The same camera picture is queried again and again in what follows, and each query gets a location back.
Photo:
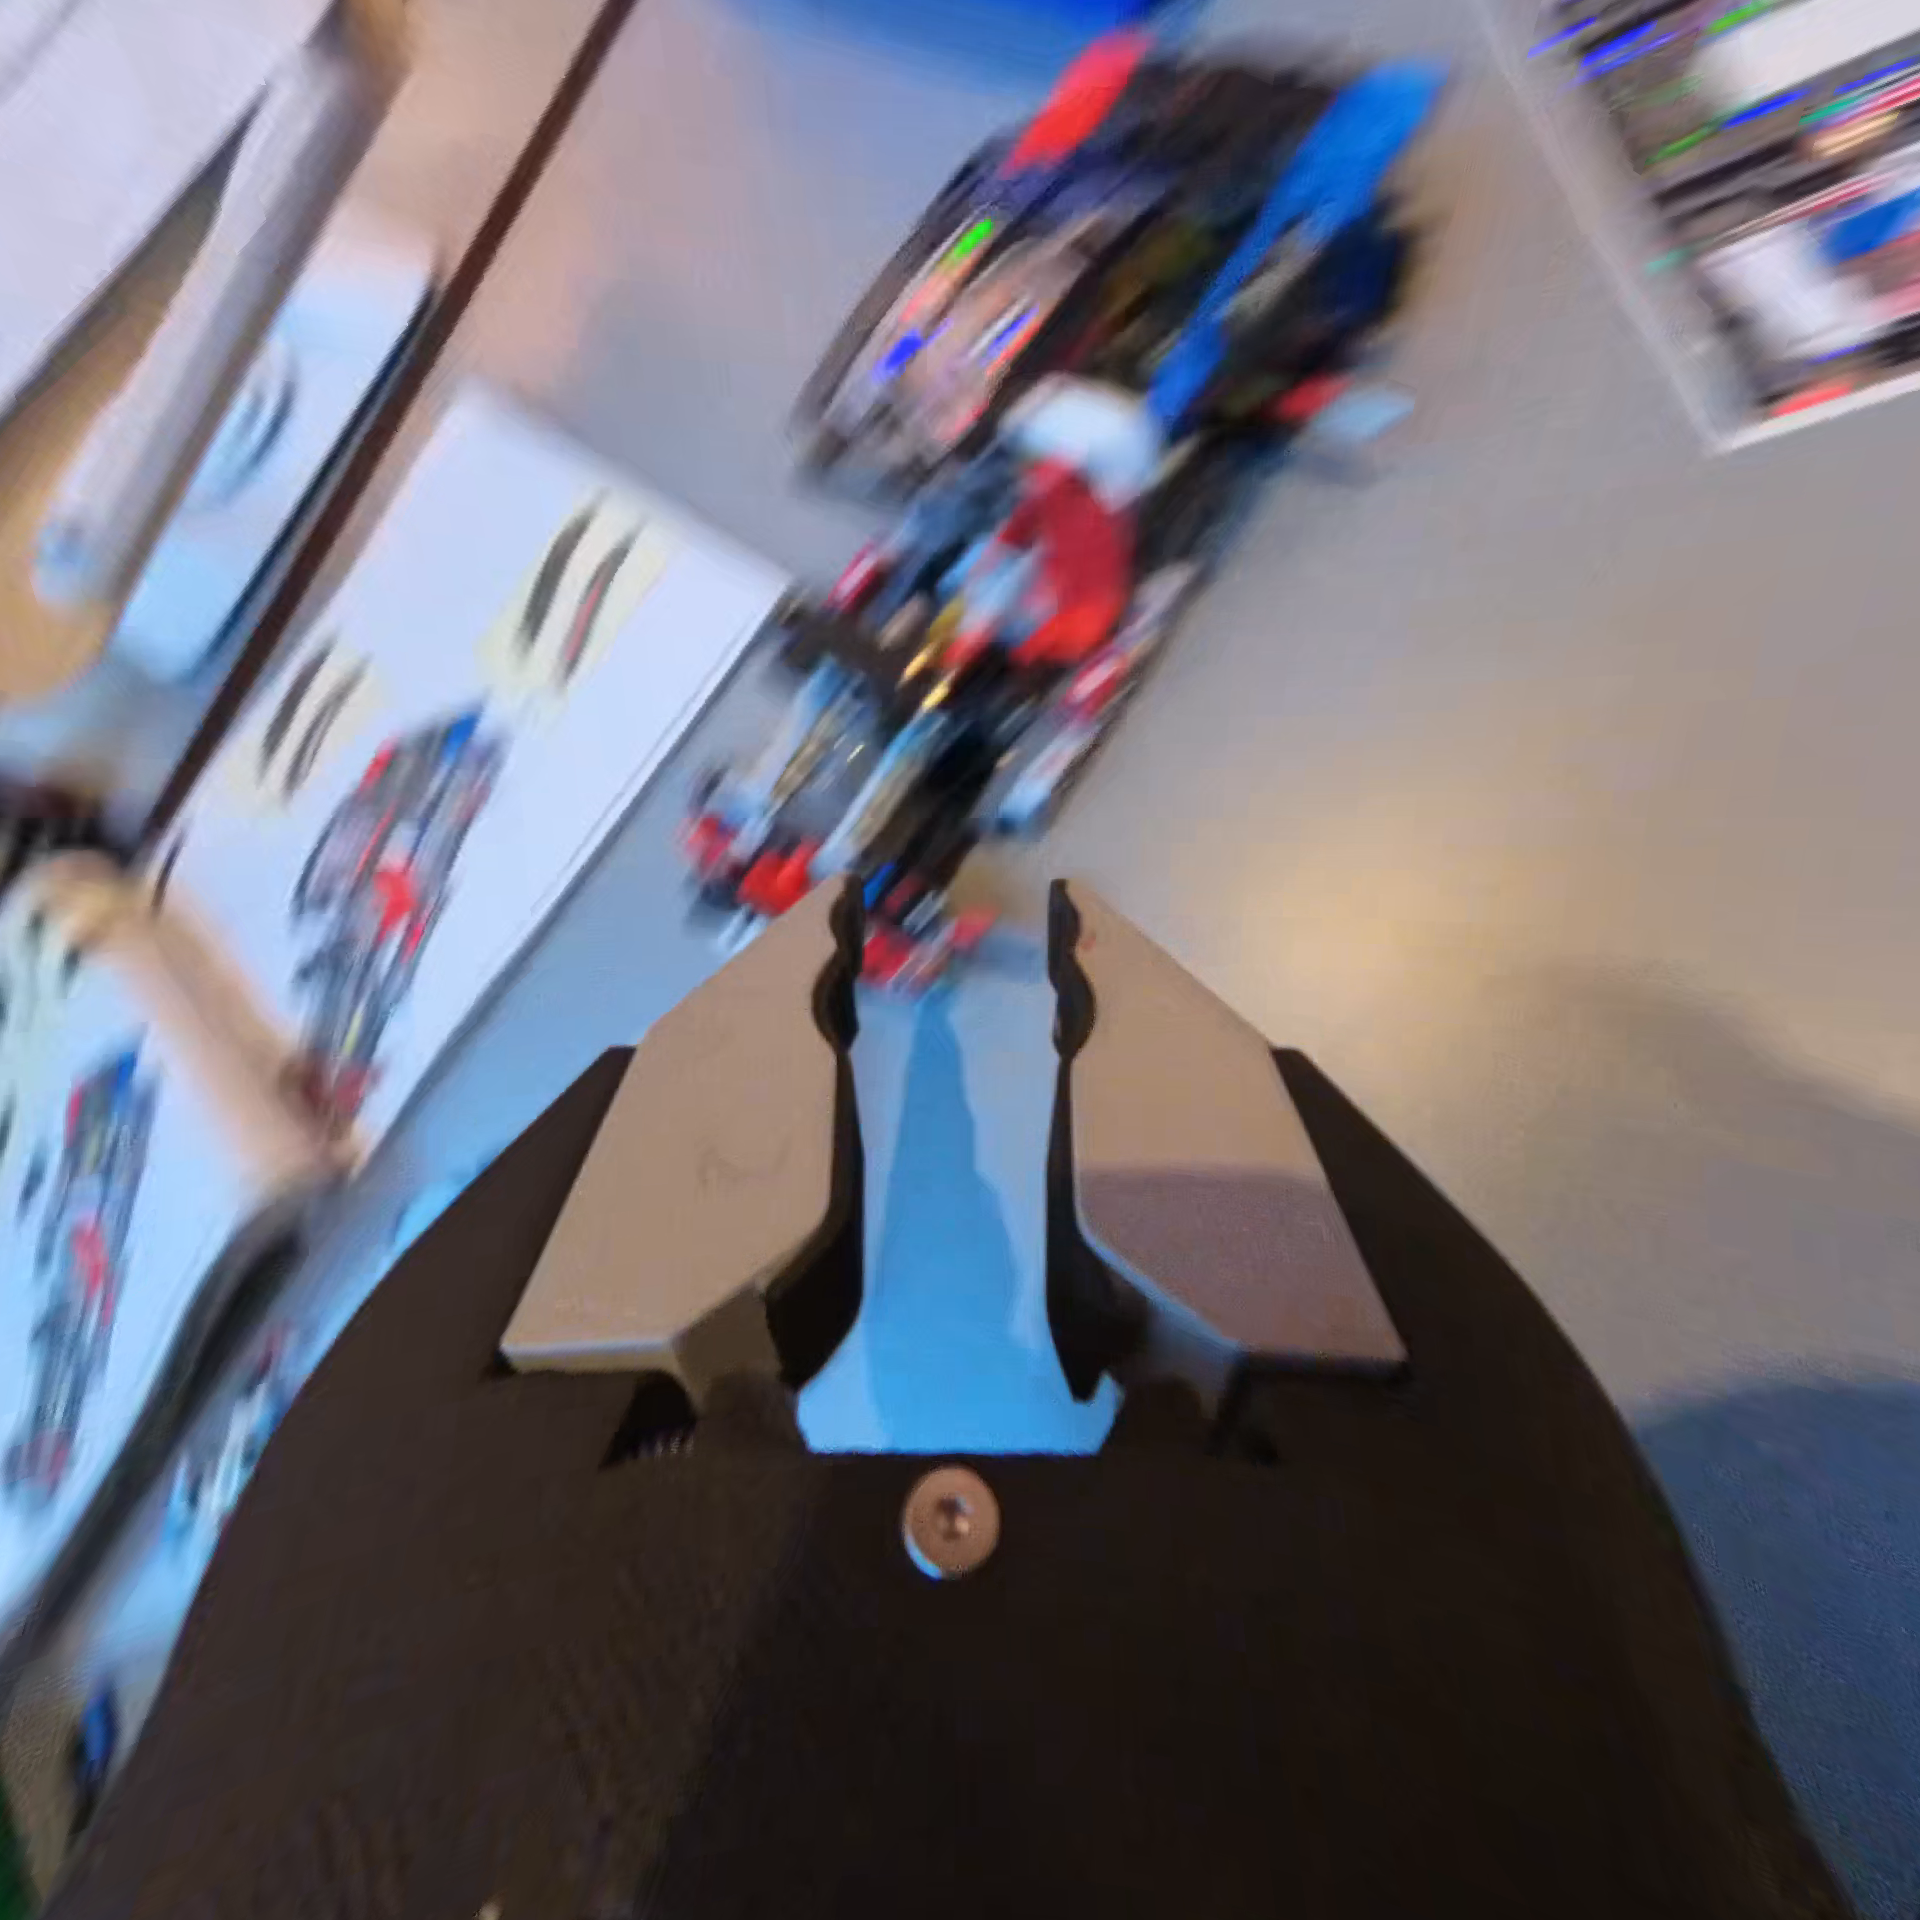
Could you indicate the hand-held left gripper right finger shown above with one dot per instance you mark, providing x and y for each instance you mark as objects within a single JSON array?
[{"x": 1214, "y": 1201}]

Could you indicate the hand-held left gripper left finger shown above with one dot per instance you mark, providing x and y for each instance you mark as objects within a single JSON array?
[{"x": 690, "y": 1184}]

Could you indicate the toy brick car model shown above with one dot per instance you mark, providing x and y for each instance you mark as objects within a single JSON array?
[{"x": 1065, "y": 555}]

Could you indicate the open instruction booklet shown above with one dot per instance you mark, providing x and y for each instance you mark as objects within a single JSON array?
[{"x": 630, "y": 661}]

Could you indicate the holographic sticker sheet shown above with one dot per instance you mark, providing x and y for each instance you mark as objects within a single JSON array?
[{"x": 1769, "y": 270}]

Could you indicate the printed instruction paper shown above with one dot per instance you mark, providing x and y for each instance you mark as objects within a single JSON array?
[{"x": 89, "y": 149}]

